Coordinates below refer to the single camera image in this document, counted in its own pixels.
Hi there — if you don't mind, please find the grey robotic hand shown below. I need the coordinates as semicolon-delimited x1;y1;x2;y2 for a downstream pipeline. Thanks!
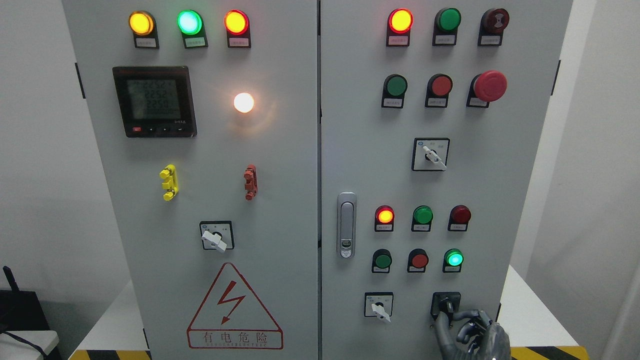
434;309;512;360

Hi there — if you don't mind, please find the black rotary knob switch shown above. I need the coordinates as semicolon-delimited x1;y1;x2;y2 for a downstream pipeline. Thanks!
430;291;462;325

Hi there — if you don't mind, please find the green push button lower right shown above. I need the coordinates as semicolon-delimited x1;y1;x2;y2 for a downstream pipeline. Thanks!
442;248;465;273

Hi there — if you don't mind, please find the green push button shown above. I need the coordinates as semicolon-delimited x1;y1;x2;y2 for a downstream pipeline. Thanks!
381;73;409;109
371;248;393;274
442;248;465;273

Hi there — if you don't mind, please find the red push button lower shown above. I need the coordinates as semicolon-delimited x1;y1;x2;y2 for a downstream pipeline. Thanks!
406;248;430;273

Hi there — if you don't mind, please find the red push button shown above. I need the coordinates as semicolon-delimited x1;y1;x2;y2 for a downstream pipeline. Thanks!
406;248;430;273
424;73;453;109

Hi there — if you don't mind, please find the red indicator lower right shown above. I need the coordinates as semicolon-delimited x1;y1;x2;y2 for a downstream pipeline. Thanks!
447;204;472;231

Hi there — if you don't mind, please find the green push button lower left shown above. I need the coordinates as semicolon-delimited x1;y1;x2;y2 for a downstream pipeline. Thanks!
371;248;393;274

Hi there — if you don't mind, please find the green indicator lower middle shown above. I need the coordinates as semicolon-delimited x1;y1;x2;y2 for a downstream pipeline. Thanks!
411;205;434;232

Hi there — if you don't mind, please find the red lit indicator lower left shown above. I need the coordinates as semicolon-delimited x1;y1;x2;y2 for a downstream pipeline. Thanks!
374;205;395;232

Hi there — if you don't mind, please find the red emergency stop button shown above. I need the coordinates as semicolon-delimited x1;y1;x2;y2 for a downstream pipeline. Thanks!
466;70;508;109

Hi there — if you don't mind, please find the grey electrical control cabinet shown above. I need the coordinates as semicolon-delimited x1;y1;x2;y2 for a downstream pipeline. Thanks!
62;0;573;360

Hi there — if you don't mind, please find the red electric hazard warning sticker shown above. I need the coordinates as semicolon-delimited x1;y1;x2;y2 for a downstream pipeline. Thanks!
186;262;284;350

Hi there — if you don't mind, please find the red push button upper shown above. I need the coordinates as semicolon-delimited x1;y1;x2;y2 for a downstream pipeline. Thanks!
424;73;453;109

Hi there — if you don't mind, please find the green push button upper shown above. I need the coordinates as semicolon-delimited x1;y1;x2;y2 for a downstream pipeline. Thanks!
381;73;409;109

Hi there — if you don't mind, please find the red terminal connector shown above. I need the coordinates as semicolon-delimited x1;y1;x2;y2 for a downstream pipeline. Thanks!
243;164;258;201

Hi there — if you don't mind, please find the dark red buzzer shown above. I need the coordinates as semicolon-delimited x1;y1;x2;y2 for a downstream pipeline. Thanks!
477;7;510;47

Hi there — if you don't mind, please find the green indicator top right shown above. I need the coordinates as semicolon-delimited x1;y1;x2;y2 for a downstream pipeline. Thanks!
432;7;462;46

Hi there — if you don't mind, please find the red lit indicator top right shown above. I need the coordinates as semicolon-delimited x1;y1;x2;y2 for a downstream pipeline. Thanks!
386;7;414;47

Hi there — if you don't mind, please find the white lit indicator lamp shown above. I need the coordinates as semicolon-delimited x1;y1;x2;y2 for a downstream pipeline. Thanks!
233;92;256;114

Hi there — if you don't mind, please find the yellow terminal connector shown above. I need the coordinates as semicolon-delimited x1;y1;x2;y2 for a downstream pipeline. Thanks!
158;164;179;202

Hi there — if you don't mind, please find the red lit indicator light left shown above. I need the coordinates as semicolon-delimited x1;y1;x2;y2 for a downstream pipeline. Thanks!
224;9;252;49

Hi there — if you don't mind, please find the black digital power meter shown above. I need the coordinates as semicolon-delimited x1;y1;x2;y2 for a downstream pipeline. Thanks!
112;66;197;138

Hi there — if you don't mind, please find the green lit indicator light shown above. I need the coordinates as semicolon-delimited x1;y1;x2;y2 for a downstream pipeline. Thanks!
176;9;208;49

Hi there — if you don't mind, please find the yellow indicator light top left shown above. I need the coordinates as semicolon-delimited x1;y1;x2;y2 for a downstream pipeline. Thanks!
128;10;160;49

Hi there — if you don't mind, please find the black device with antenna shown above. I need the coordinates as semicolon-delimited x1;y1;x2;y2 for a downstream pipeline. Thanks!
0;266;50;332

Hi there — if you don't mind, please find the white table at left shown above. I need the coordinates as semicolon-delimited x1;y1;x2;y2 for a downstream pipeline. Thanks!
0;330;61;360

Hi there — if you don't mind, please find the lower white selector switch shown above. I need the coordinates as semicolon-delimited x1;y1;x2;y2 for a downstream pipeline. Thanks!
364;291;394;324

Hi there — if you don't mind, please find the white selector switch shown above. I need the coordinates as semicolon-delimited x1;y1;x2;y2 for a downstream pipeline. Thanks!
364;291;394;324
411;137;450;172
199;220;235;253

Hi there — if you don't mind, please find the upper right white selector switch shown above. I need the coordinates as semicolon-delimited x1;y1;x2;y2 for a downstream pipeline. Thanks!
411;137;450;172

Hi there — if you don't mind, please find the silver cabinet door handle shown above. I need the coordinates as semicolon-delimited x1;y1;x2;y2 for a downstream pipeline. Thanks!
336;192;357;259

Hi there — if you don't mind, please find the left white selector switch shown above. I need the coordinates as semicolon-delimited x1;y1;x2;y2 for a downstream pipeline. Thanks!
199;220;235;253

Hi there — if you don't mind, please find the black cable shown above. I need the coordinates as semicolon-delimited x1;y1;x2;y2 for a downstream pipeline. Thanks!
0;322;51;358

